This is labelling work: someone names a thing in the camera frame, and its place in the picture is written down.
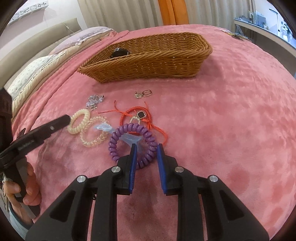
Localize pendant with black stone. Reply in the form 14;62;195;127
129;110;147;124

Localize black wrist watch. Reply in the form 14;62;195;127
110;48;130;58

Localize beige bed headboard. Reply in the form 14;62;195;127
1;18;81;87

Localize pink bed blanket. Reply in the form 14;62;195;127
12;25;295;240

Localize grey curtain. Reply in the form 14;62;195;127
78;0;255;32

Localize small items on bed edge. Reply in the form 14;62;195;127
221;29;251;42

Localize purple spiral hair tie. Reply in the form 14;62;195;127
108;122;159;171

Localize orange curtain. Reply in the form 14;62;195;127
158;0;189;26

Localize lilac pillow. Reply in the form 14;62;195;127
49;27;113;55

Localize white desk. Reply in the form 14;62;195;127
233;17;296;77

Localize left hand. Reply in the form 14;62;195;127
2;162;42;224

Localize cream spiral hair tie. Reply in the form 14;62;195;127
67;108;91;135

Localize crystal bead hair clip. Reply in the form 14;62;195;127
86;94;104;110

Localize white desk lamp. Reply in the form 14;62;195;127
269;8;280;36

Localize left forearm grey sleeve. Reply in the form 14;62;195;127
9;204;34;240

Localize white plant vase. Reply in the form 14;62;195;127
280;21;292;43

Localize white floral pillow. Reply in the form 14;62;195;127
7;51;65;101

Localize beige quilt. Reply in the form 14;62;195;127
6;30;117;118

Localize blue plastic hair clip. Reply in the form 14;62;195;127
94;123;143;147

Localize red string bracelet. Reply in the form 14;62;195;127
98;99;169;146

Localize white wall shelf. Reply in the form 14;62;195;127
8;1;49;26

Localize clear spiral hair tie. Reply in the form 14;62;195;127
79;116;110;148

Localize brown wicker basket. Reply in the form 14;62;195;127
78;32;213;83

